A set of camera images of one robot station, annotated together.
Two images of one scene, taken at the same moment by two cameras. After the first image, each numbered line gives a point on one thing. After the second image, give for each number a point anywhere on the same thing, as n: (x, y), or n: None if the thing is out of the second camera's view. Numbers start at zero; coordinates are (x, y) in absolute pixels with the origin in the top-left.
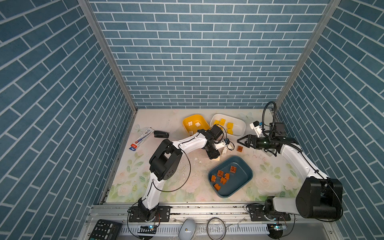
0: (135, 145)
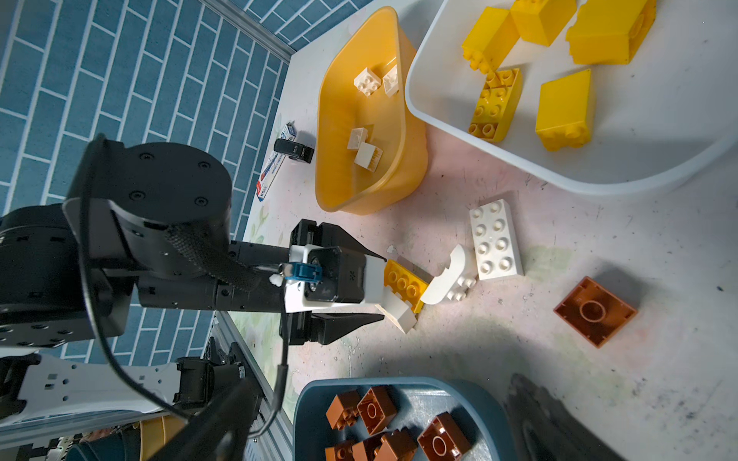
0: (274, 163)
